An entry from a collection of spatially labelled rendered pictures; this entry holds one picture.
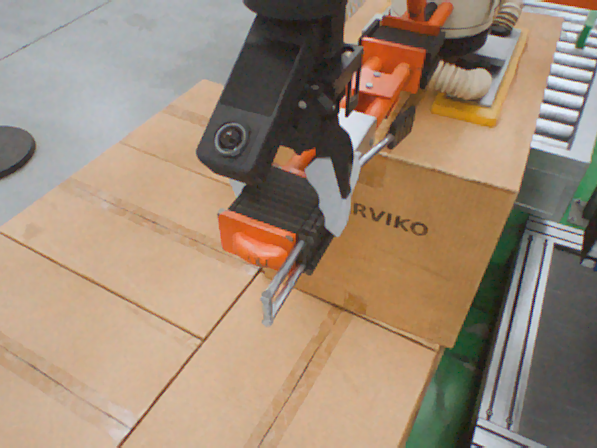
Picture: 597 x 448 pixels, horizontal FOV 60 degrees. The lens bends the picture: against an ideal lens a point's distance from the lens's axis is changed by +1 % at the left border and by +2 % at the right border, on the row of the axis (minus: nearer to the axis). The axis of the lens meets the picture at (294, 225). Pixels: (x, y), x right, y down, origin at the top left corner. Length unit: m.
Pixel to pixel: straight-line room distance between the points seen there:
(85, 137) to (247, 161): 2.28
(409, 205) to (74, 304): 0.70
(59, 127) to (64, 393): 1.84
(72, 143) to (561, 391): 2.13
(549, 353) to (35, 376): 1.21
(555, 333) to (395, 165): 0.93
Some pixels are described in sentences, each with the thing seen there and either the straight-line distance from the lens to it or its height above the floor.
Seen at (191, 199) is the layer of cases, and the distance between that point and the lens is 1.30.
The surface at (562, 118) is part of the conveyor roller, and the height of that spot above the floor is 0.53.
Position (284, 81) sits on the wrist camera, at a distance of 0.34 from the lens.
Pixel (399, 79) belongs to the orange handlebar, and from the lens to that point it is 0.65.
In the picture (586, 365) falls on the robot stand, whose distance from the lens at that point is 1.56.
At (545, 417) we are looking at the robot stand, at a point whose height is 0.21.
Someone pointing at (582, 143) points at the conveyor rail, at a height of 0.59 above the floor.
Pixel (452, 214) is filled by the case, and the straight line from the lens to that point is 0.80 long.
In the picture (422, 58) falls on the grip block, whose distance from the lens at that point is 0.69.
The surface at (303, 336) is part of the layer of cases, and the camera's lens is 1.02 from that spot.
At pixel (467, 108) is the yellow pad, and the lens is 0.86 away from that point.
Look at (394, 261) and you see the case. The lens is 0.90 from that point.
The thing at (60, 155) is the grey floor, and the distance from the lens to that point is 2.52.
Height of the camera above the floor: 1.40
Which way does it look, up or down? 45 degrees down
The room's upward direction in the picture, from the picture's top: straight up
